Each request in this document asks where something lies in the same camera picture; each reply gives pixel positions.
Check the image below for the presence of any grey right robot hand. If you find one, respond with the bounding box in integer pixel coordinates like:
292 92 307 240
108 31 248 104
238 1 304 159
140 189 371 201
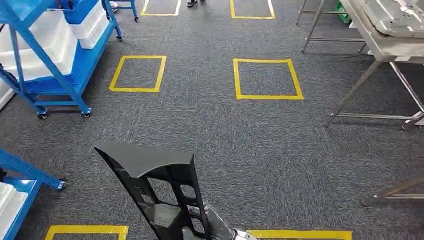
187 203 238 240

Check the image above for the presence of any black plastic slotted plate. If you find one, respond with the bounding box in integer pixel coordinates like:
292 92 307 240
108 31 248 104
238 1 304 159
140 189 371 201
93 141 211 240

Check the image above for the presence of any yellow tape square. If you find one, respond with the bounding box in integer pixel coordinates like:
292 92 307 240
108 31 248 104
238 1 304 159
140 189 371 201
108 55 168 93
43 225 129 240

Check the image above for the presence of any steel table leg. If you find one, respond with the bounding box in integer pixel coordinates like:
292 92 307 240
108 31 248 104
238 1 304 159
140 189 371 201
361 177 424 208

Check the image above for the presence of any blue metal shelf cart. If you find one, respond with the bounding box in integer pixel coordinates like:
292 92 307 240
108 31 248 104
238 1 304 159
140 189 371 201
0 147 67 240
0 0 124 120

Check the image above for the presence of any steel work table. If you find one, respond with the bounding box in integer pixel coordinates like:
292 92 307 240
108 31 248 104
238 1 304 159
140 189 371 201
322 0 424 128

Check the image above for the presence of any large white plastic bin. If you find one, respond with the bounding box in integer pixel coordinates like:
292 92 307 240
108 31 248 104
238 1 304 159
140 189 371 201
0 9 79 82

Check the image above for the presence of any green crate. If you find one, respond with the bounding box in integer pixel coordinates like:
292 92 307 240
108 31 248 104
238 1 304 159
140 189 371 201
334 0 352 24

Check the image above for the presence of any blue plastic bin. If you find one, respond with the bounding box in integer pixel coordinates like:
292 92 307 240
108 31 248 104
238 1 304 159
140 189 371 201
61 0 100 26

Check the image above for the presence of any grey sheet metal part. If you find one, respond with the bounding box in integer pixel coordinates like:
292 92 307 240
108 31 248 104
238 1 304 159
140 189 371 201
359 0 424 38

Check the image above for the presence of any steel table frame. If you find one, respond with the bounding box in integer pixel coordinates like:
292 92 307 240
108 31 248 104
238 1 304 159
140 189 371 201
295 0 367 54

